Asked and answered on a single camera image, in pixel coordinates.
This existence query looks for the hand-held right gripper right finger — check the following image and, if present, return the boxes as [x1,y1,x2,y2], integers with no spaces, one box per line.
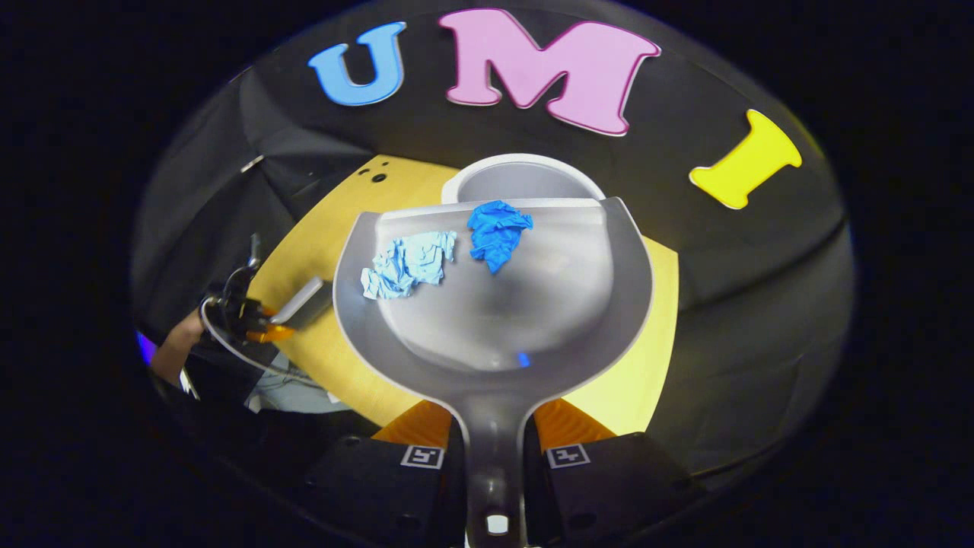
[524,397,705,548]

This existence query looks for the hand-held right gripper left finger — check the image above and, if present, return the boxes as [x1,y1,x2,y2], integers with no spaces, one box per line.
[304,400,466,548]

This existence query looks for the small grey broom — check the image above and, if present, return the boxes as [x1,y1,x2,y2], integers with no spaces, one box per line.
[268,276,336,330]

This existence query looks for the light blue paper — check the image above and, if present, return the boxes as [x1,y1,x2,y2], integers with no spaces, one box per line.
[360,231,458,301]

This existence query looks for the grey plastic dustpan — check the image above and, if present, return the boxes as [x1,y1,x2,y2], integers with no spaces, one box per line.
[332,196,655,548]

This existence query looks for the dark blue paper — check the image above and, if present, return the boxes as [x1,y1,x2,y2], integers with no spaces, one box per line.
[466,200,534,275]

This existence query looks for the white ribbed garbage bin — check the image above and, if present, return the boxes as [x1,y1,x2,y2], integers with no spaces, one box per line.
[441,153,607,206]

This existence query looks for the black backdrop cloth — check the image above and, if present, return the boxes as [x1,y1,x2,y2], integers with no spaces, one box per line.
[129,0,853,488]

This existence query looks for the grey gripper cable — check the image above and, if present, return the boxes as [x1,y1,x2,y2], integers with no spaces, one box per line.
[199,298,324,389]

